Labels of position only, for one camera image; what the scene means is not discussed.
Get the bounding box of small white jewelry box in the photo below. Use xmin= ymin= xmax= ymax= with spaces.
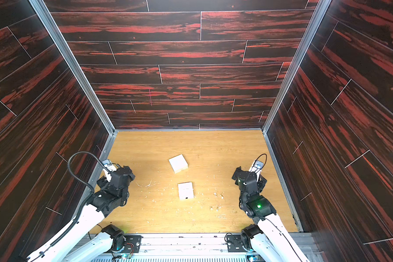
xmin=178 ymin=182 xmax=194 ymax=200

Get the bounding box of mint drawer-style jewelry box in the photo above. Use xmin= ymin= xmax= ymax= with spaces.
xmin=169 ymin=155 xmax=188 ymax=174

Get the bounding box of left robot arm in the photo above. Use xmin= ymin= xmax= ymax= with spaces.
xmin=26 ymin=175 xmax=135 ymax=262

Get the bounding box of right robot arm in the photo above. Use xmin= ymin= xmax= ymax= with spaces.
xmin=236 ymin=177 xmax=309 ymax=262

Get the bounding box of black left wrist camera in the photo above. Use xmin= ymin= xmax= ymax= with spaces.
xmin=109 ymin=166 xmax=135 ymax=188

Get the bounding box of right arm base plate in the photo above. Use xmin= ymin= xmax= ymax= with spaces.
xmin=224 ymin=233 xmax=248 ymax=253

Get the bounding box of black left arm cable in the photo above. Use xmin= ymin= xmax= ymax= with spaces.
xmin=67 ymin=151 xmax=114 ymax=194

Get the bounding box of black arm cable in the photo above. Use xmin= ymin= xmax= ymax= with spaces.
xmin=67 ymin=151 xmax=114 ymax=194
xmin=253 ymin=153 xmax=268 ymax=174

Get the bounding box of aluminium floor rail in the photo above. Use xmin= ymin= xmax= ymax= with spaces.
xmin=81 ymin=132 xmax=118 ymax=197

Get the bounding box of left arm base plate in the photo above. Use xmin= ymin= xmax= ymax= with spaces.
xmin=110 ymin=235 xmax=143 ymax=254

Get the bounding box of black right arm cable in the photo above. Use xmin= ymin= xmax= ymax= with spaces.
xmin=253 ymin=153 xmax=268 ymax=174

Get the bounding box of front aluminium frame rail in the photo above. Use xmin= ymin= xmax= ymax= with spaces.
xmin=62 ymin=233 xmax=325 ymax=262

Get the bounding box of aluminium corner frame post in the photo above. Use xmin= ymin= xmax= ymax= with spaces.
xmin=29 ymin=0 xmax=116 ymax=136

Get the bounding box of aluminium right corner post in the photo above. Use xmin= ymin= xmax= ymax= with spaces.
xmin=263 ymin=0 xmax=331 ymax=138

